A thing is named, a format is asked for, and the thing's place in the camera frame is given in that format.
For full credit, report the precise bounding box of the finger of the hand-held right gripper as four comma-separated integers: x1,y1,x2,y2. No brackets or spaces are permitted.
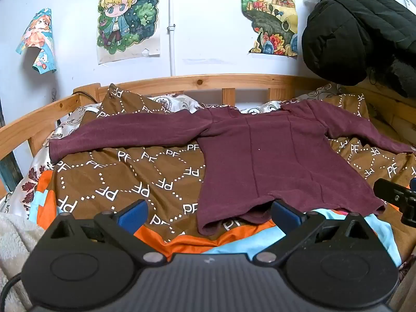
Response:
373,177,416,225

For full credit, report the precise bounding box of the orange and blue blanket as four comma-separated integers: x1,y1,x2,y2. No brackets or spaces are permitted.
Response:
28,169,404,267

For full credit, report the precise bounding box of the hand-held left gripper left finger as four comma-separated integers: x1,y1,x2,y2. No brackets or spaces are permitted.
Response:
48,199,167,264

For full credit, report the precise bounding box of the colourful landscape wall poster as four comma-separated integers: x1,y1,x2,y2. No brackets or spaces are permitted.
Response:
239,0,299,58

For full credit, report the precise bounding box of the wooden bed frame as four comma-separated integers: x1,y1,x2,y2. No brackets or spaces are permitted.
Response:
0,73,416,199

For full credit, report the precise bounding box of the white floral bed sheet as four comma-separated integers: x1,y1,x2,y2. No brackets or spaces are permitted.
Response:
0,83,358,222

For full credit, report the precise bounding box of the cartoon boy wall poster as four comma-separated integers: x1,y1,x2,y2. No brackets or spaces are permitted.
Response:
96,0,162,66

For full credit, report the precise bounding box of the brown printed blanket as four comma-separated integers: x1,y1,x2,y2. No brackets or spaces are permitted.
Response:
52,83,416,245

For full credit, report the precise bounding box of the black padded jacket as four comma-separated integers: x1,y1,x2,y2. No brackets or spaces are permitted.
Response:
301,0,416,99

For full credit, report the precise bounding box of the white fluffy blanket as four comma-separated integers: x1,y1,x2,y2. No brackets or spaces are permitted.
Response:
0,213,47,312

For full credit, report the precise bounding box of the white wall pipe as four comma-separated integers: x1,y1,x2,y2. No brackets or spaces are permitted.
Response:
167,0,178,77

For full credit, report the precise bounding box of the curled cartoon wall poster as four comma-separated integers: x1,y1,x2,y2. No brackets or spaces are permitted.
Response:
16,7,58,75

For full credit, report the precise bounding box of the maroon long-sleeve shirt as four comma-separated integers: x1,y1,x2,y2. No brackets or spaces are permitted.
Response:
49,99,415,236

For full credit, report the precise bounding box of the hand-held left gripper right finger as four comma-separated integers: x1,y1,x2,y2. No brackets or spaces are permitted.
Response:
255,200,372,264

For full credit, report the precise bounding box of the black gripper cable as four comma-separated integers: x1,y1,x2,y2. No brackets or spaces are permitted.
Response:
0,271,29,303

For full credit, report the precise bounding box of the black cable on bed frame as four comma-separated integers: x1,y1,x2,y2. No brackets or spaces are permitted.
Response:
73,91,99,104

